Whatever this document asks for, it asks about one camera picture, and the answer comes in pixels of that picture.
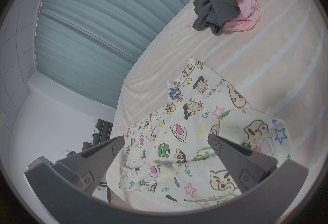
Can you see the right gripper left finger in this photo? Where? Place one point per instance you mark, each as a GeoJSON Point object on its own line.
{"type": "Point", "coordinates": [89, 166]}

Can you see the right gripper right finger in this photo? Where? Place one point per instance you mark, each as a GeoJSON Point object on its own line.
{"type": "Point", "coordinates": [243, 164]}

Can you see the white printed pyjama top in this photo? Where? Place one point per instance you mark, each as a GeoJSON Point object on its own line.
{"type": "Point", "coordinates": [192, 120]}

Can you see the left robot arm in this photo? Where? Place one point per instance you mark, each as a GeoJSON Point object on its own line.
{"type": "Point", "coordinates": [42, 162]}

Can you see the bed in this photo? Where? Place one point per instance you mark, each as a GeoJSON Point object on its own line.
{"type": "Point", "coordinates": [269, 58]}

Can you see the dark chest of drawers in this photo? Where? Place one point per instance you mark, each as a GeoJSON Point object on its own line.
{"type": "Point", "coordinates": [103, 133]}

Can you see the blue-green curtain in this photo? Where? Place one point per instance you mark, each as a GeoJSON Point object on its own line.
{"type": "Point", "coordinates": [102, 25]}

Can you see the pink garment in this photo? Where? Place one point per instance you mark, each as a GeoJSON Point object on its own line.
{"type": "Point", "coordinates": [247, 12]}

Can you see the black garment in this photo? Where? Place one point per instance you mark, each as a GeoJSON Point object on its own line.
{"type": "Point", "coordinates": [217, 5]}

